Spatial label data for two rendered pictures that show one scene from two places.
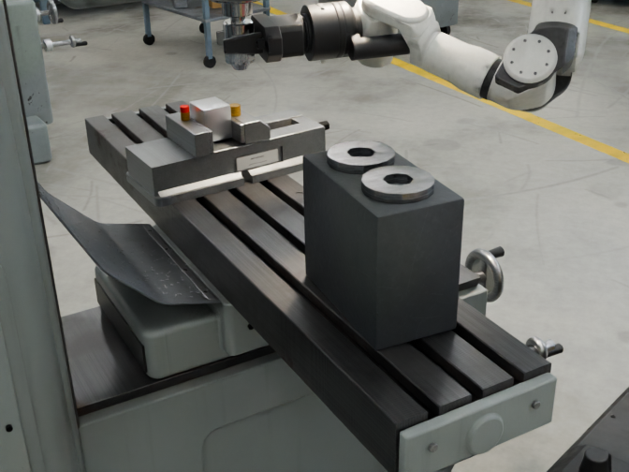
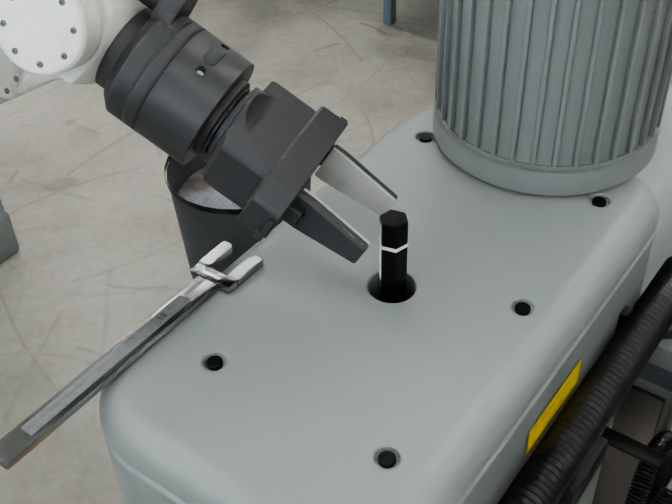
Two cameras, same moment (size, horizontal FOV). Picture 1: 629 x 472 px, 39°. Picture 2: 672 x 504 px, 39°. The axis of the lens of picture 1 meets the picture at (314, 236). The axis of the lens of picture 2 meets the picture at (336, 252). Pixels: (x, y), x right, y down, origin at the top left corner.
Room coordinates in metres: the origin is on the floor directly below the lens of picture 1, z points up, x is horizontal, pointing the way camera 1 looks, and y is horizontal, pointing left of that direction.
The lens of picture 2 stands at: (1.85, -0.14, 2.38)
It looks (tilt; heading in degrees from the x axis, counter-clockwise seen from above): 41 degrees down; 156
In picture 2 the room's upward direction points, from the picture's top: 2 degrees counter-clockwise
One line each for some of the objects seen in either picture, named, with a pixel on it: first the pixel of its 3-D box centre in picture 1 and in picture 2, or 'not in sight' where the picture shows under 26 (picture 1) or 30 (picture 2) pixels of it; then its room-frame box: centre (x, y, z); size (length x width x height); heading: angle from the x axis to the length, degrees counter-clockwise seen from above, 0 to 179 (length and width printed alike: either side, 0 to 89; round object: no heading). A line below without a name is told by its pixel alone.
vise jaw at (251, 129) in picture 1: (239, 122); not in sight; (1.53, 0.13, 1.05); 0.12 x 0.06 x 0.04; 32
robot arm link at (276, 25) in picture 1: (295, 36); not in sight; (1.40, 0.02, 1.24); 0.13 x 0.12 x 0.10; 16
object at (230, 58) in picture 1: (239, 45); not in sight; (1.38, 0.11, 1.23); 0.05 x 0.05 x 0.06
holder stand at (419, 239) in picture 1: (377, 235); not in sight; (1.05, -0.08, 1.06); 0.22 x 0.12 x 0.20; 24
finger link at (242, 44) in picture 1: (243, 45); not in sight; (1.35, 0.10, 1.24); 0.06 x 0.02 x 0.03; 106
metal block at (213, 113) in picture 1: (211, 119); not in sight; (1.50, 0.18, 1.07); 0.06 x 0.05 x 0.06; 32
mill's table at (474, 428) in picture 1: (255, 227); not in sight; (1.36, 0.10, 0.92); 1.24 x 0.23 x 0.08; 29
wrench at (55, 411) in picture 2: not in sight; (133, 345); (1.36, -0.08, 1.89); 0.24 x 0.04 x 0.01; 119
